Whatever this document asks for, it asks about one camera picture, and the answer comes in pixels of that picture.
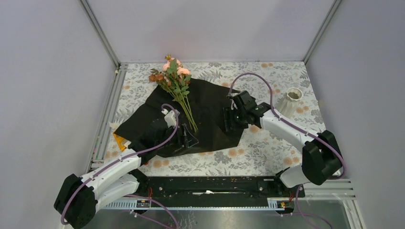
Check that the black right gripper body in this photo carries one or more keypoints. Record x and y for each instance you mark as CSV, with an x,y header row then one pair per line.
x,y
238,116

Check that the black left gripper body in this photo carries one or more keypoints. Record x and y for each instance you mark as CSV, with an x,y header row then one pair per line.
x,y
177,142

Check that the black wrapping paper sheet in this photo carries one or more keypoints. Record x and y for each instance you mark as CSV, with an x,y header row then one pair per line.
x,y
207,101

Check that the peach flower bouquet black wrap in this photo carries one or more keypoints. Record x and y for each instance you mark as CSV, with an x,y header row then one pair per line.
x,y
175,79

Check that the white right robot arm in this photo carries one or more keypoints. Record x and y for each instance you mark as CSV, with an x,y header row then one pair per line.
x,y
321,158

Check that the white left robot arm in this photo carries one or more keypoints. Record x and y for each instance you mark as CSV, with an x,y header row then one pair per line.
x,y
81,197

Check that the white ribbed ceramic vase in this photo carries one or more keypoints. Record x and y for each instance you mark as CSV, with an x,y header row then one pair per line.
x,y
289,102

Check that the orange toy block cart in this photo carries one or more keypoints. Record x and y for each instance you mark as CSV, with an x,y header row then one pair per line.
x,y
122,143

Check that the aluminium frame rail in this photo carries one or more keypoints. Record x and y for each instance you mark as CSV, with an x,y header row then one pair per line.
x,y
100,33

